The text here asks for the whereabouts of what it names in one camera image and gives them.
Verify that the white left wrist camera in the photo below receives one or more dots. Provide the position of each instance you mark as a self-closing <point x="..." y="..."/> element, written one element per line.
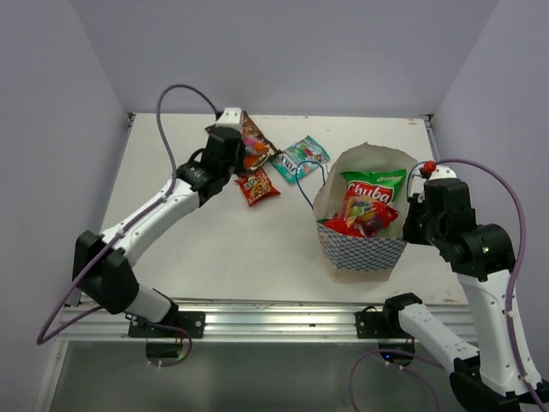
<point x="230" y="117"/>

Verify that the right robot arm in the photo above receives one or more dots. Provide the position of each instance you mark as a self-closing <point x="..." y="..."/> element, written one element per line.
<point x="485" y="377"/>

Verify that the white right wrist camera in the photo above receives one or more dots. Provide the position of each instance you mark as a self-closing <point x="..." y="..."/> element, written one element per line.
<point x="430" y="170"/>

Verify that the brown Kettle chips bag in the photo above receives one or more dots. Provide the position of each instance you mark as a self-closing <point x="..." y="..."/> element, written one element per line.
<point x="253" y="162"/>

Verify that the teal Fox's candy bag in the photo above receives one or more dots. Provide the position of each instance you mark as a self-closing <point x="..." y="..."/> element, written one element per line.
<point x="300" y="159"/>

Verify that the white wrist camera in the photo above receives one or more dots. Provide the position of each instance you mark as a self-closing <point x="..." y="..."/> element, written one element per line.
<point x="230" y="117"/>
<point x="430" y="170"/>

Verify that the red fruit candy bag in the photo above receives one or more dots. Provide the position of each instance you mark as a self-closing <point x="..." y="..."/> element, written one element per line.
<point x="361" y="218"/>

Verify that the blue checkered paper bag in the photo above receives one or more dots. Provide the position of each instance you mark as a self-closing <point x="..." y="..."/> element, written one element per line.
<point x="351" y="259"/>

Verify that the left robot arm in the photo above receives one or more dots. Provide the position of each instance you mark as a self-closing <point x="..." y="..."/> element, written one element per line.
<point x="103" y="263"/>

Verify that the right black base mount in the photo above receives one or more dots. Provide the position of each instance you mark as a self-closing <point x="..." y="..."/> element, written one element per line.
<point x="371" y="324"/>

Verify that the aluminium rail frame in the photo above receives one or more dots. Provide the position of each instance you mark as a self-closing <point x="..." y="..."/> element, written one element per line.
<point x="259" y="274"/>

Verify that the orange Fox's candy bag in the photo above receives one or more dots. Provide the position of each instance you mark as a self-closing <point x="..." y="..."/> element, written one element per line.
<point x="254" y="145"/>

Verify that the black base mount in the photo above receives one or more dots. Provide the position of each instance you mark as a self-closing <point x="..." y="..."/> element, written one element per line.
<point x="193" y="322"/>
<point x="371" y="324"/>

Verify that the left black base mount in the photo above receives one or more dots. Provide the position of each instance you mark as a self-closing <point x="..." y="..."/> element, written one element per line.
<point x="193" y="322"/>

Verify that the green Chuba cassava chips bag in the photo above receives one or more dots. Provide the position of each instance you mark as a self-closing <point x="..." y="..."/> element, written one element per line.
<point x="381" y="187"/>

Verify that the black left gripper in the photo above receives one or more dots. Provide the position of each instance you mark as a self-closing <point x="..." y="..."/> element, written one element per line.
<point x="240" y="154"/>

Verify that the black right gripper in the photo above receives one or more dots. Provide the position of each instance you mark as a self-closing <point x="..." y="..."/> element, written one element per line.
<point x="409" y="232"/>

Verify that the small red snack packet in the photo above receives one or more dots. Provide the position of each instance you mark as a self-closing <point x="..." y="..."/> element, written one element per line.
<point x="257" y="187"/>

